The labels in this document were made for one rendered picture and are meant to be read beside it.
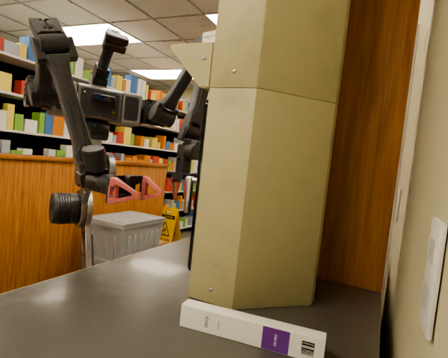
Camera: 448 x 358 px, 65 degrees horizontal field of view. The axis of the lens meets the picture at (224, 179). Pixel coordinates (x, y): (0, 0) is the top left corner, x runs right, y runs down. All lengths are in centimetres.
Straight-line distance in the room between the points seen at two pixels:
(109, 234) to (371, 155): 240
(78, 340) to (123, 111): 124
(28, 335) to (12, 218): 222
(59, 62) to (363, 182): 91
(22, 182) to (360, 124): 236
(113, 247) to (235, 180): 239
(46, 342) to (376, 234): 82
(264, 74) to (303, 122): 13
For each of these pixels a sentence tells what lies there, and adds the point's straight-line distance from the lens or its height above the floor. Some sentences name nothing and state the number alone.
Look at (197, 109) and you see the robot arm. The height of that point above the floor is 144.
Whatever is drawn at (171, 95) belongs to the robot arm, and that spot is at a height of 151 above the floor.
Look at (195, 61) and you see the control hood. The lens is 83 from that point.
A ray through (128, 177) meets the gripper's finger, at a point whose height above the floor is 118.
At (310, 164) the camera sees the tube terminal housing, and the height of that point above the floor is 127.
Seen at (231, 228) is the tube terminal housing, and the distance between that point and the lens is 75.
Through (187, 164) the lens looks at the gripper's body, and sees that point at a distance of 131.
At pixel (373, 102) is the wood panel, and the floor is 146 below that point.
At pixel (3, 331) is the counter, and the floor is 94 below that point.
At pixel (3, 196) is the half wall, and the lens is 281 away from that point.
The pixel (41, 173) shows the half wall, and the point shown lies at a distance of 295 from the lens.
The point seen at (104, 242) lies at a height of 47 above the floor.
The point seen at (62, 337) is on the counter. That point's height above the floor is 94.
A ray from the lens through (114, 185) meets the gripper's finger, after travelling 89.
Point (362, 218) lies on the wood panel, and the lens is 106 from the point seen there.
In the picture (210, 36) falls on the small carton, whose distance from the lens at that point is 94.
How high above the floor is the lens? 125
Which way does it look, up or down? 3 degrees down
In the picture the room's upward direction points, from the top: 6 degrees clockwise
